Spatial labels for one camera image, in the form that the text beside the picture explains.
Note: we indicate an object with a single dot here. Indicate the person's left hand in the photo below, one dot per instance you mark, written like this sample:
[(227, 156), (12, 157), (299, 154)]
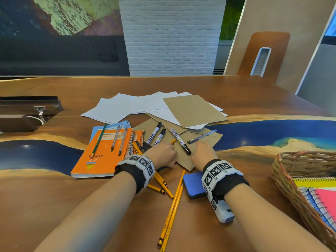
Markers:
[(161, 154)]

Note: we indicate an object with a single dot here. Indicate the person's right hand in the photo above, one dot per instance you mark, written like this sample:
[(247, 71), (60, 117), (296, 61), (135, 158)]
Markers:
[(203, 154)]

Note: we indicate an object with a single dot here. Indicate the brown kraft paper sheet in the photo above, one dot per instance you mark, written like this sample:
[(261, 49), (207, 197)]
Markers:
[(194, 110), (204, 144)]

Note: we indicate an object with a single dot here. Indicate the grey clear pen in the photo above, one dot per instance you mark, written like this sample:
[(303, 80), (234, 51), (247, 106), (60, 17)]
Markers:
[(202, 136)]

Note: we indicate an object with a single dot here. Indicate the blue eraser block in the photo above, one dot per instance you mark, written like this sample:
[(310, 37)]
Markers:
[(194, 185)]

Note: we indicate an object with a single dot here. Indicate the white paper sheet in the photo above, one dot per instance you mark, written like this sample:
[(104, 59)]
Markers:
[(165, 114), (149, 101), (107, 110)]

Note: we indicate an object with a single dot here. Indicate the bunch of yellow pencils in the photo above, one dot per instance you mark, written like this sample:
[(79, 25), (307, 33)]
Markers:
[(172, 212)]

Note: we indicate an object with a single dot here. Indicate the green pencil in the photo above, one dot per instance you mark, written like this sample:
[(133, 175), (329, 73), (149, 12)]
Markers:
[(99, 139)]

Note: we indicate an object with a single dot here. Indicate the woven wicker basket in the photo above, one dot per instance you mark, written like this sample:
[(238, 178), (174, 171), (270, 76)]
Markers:
[(288, 186)]

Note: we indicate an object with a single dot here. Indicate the yellow notebook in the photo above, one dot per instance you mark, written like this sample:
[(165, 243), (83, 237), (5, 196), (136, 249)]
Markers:
[(315, 183)]

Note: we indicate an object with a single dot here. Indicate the pink spiral notebook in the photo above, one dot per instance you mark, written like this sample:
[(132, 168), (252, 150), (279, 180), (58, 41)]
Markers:
[(328, 202)]

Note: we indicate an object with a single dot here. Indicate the person's left forearm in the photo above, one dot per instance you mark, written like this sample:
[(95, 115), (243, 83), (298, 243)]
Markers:
[(92, 215)]

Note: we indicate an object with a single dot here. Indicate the person's right forearm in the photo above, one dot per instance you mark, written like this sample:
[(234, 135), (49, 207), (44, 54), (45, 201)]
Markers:
[(270, 220)]

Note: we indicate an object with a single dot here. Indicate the black left wrist marker band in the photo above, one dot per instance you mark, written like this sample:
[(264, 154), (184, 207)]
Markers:
[(131, 175)]

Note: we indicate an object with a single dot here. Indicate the black wrist marker band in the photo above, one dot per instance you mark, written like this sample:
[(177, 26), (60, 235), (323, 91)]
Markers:
[(131, 175), (228, 183)]

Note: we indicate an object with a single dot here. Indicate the black right wrist marker band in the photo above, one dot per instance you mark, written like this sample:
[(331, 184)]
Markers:
[(228, 183)]

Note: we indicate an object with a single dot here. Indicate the brown wooden chair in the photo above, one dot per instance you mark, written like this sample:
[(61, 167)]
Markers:
[(279, 49)]

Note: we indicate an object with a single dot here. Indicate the dark sofa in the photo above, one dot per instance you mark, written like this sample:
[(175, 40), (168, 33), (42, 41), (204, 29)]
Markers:
[(65, 55)]

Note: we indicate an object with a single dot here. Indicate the dark wooden box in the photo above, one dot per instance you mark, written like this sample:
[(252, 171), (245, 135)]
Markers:
[(23, 110)]

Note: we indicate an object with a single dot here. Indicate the brown metal-framed board panel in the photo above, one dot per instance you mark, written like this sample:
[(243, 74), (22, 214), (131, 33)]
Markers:
[(288, 13)]

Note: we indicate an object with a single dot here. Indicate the window with building view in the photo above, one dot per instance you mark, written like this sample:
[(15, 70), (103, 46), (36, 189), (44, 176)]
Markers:
[(330, 31)]

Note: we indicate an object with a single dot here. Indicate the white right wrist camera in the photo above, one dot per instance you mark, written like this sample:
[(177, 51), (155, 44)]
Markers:
[(223, 212)]

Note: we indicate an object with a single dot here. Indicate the green foliage wall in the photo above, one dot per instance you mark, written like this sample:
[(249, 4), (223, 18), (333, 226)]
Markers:
[(231, 20)]

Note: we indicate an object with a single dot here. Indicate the large abstract wall painting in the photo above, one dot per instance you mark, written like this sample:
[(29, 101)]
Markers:
[(65, 13)]

